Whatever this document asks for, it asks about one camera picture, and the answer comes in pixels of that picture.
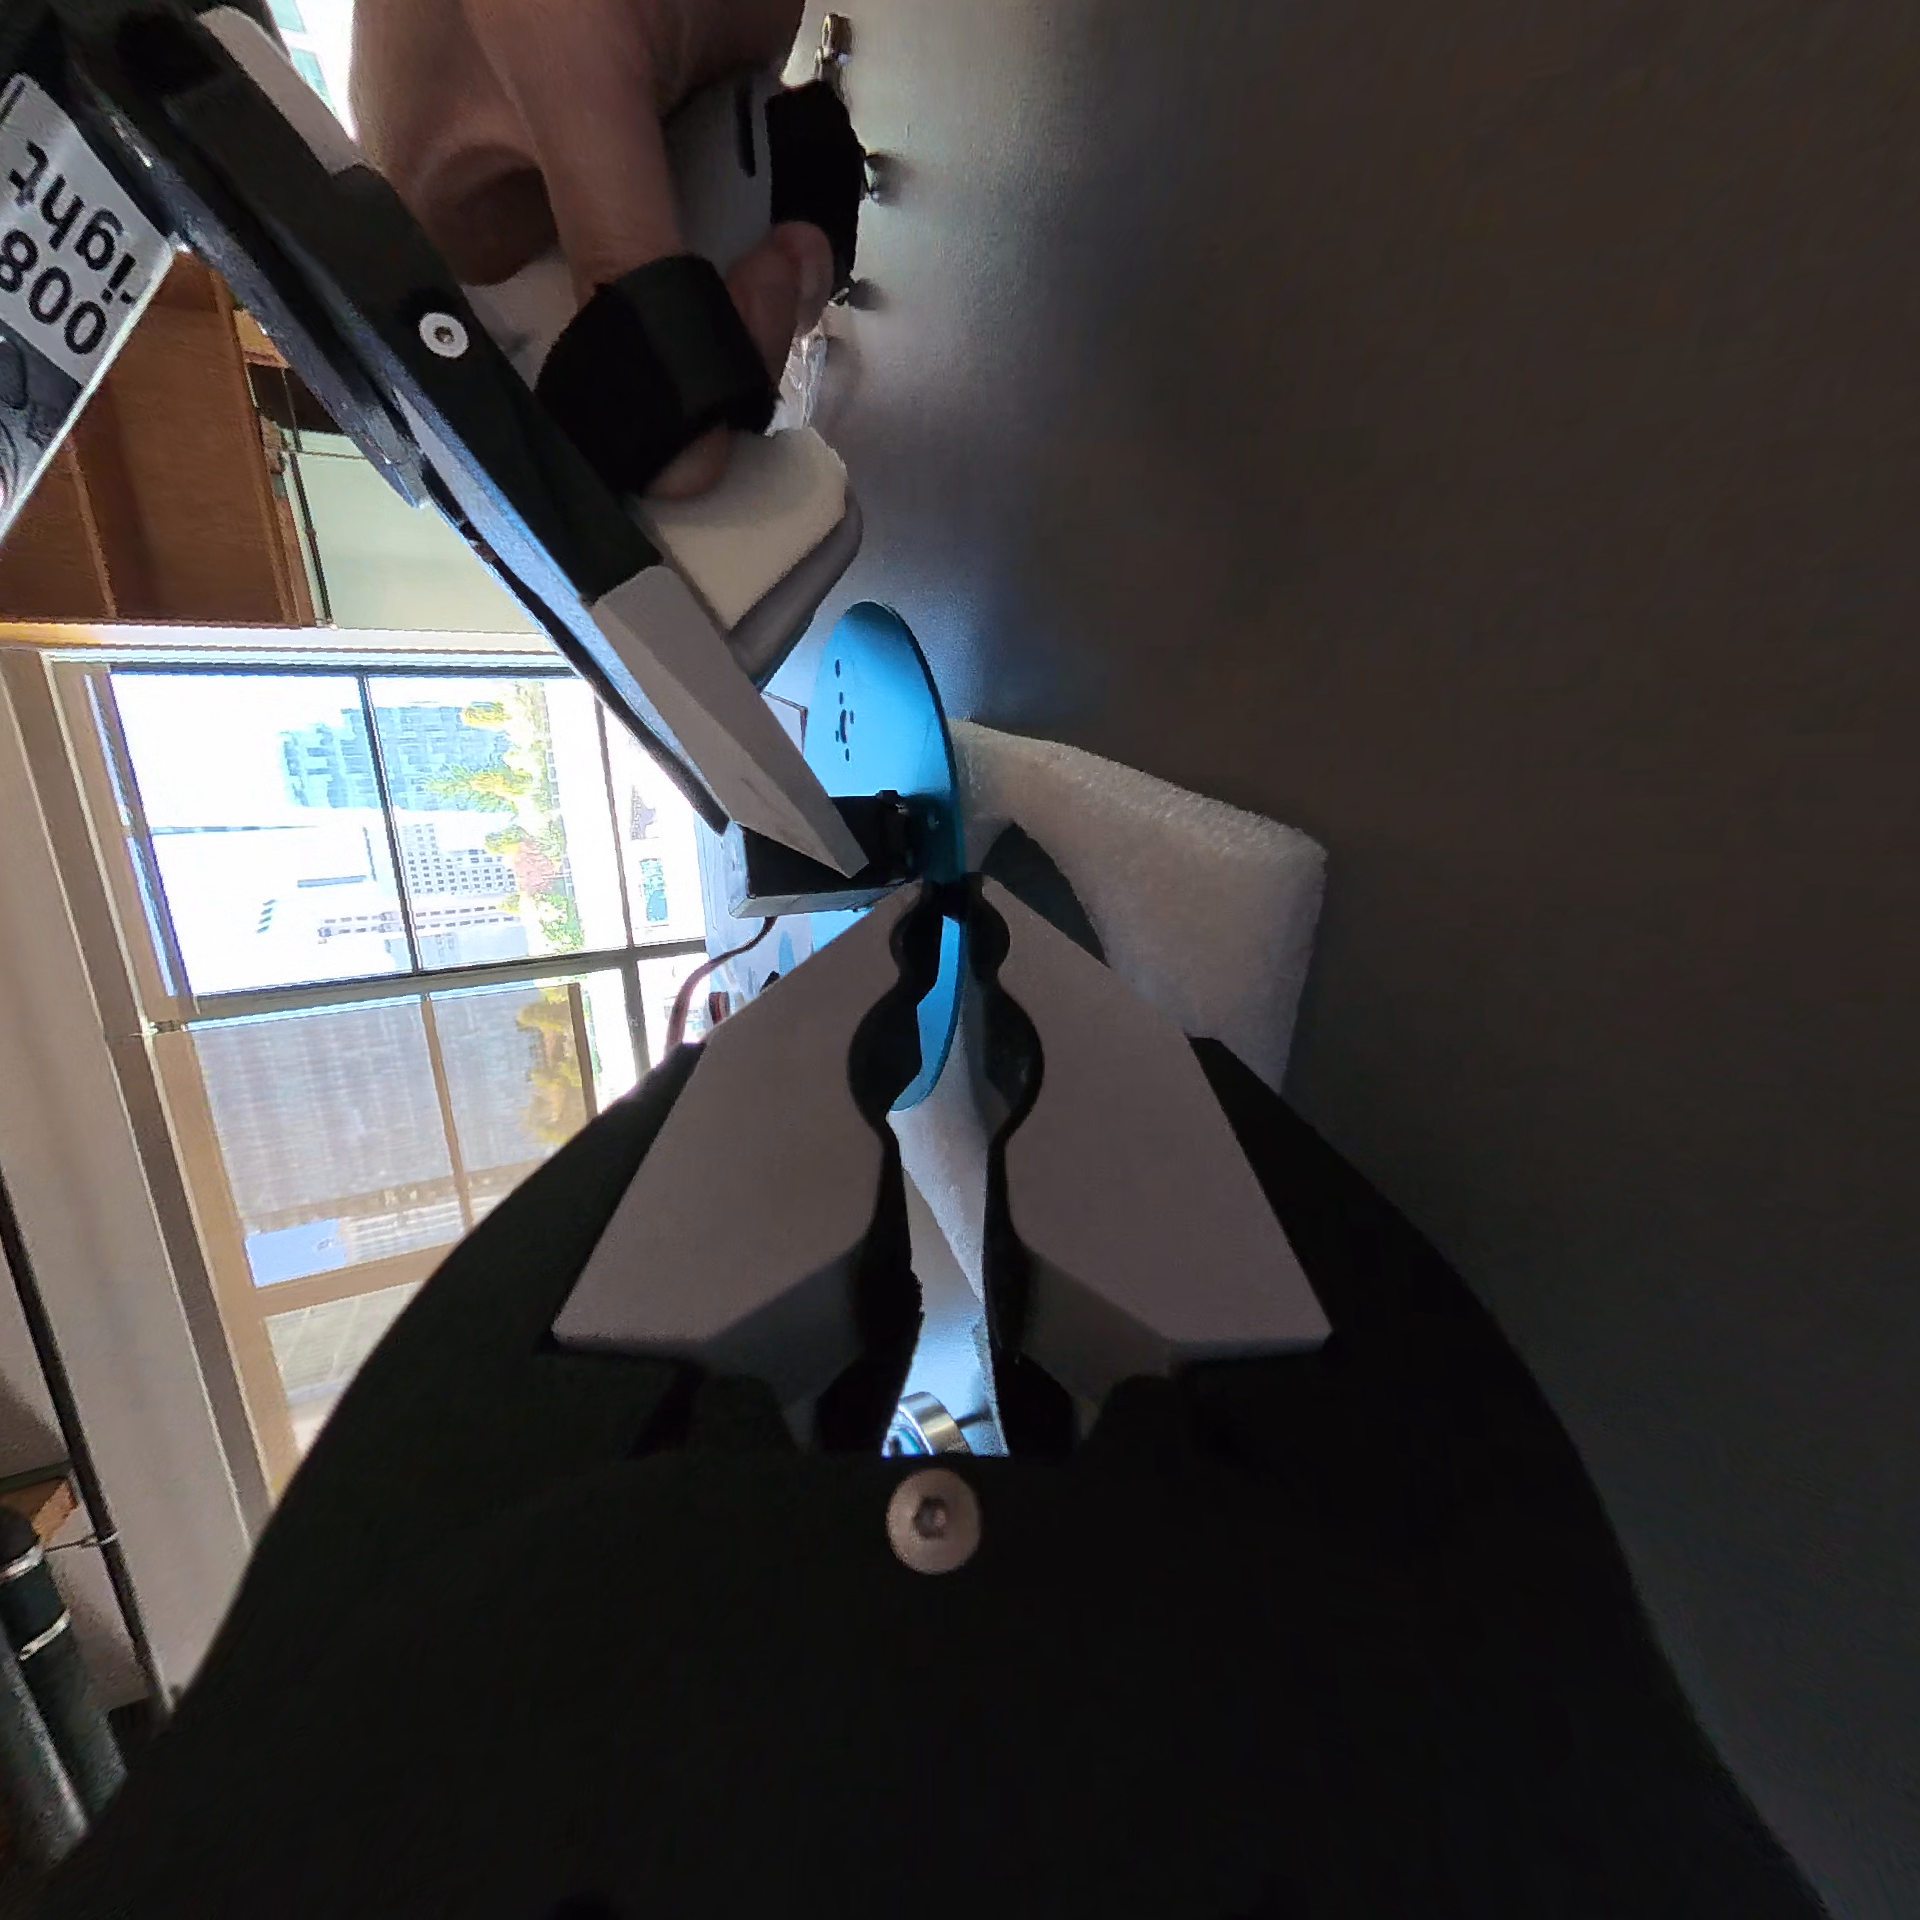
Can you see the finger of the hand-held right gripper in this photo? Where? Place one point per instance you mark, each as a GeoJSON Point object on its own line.
{"type": "Point", "coordinates": [721, 704]}

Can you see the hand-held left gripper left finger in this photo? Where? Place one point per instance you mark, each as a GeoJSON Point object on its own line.
{"type": "Point", "coordinates": [735, 1201]}

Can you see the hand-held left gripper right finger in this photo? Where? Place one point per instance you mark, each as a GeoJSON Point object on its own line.
{"type": "Point", "coordinates": [1155, 1201]}

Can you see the blue round metal disc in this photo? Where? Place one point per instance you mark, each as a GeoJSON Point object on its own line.
{"type": "Point", "coordinates": [886, 704]}

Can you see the black servo motor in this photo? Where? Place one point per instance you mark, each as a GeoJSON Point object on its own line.
{"type": "Point", "coordinates": [796, 878]}

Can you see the person's right hand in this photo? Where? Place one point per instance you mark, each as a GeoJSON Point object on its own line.
{"type": "Point", "coordinates": [525, 120]}

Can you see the wooden cabinet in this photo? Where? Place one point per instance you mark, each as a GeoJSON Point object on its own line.
{"type": "Point", "coordinates": [181, 493]}

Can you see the round metal bearing base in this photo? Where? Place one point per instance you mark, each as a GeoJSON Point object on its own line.
{"type": "Point", "coordinates": [923, 1425]}

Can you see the white foam sheet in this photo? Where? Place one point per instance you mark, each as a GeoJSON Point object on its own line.
{"type": "Point", "coordinates": [1184, 900]}

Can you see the large window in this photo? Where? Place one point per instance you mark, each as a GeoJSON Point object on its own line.
{"type": "Point", "coordinates": [300, 838]}

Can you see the dark rolled mat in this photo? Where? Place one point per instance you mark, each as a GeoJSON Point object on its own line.
{"type": "Point", "coordinates": [44, 1694]}

